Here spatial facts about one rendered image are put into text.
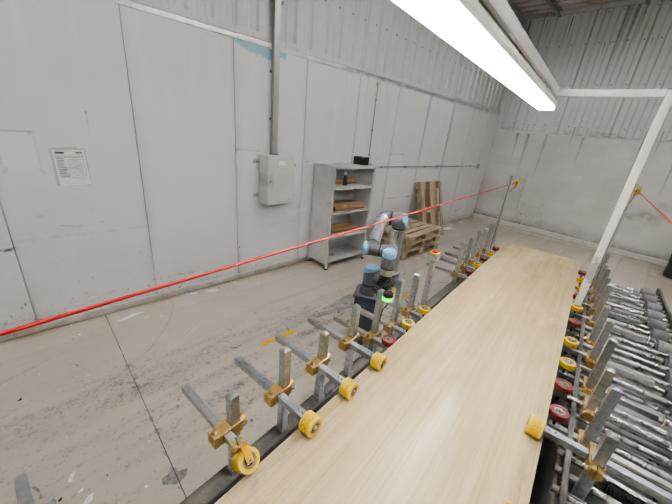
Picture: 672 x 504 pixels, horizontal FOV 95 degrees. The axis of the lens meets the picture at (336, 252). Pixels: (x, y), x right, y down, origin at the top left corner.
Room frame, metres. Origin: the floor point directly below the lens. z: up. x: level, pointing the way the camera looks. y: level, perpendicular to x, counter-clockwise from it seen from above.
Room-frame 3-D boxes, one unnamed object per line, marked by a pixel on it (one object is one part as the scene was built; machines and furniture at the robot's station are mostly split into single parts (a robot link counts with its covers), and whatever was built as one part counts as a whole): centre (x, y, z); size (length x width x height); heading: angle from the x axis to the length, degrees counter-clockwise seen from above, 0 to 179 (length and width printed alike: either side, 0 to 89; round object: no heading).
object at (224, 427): (0.81, 0.33, 0.95); 0.14 x 0.06 x 0.05; 142
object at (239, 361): (1.02, 0.23, 0.95); 0.50 x 0.04 x 0.04; 52
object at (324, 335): (1.23, 0.01, 0.88); 0.04 x 0.04 x 0.48; 52
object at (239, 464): (0.72, 0.24, 0.93); 0.09 x 0.08 x 0.09; 52
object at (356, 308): (1.43, -0.14, 0.93); 0.04 x 0.04 x 0.48; 52
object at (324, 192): (4.77, -0.02, 0.78); 0.90 x 0.45 x 1.55; 136
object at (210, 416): (0.87, 0.43, 0.95); 0.37 x 0.03 x 0.03; 52
